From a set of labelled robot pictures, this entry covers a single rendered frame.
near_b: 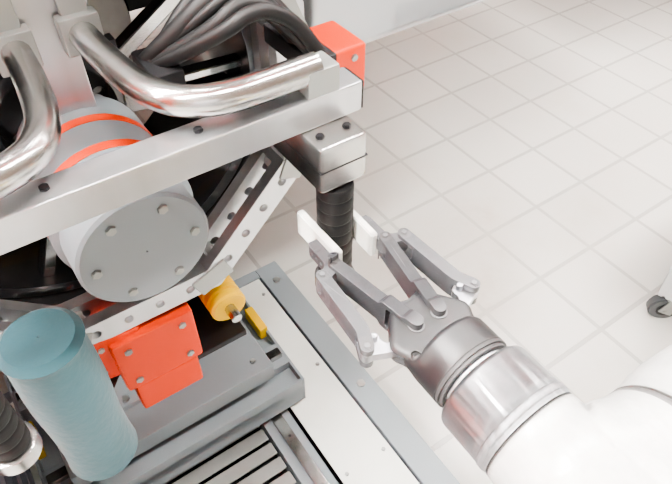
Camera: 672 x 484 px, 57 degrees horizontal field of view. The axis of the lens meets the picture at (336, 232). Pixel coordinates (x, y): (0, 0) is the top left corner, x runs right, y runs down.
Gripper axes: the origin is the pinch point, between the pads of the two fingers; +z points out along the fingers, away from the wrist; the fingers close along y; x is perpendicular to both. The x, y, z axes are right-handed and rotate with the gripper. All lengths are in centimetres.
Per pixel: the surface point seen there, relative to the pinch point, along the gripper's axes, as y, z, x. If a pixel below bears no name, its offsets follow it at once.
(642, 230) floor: 119, 18, -83
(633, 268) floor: 105, 10, -83
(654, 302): 94, -2, -77
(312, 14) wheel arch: 23.2, 40.3, 0.0
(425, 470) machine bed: 19, -3, -75
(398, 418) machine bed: 22, 8, -75
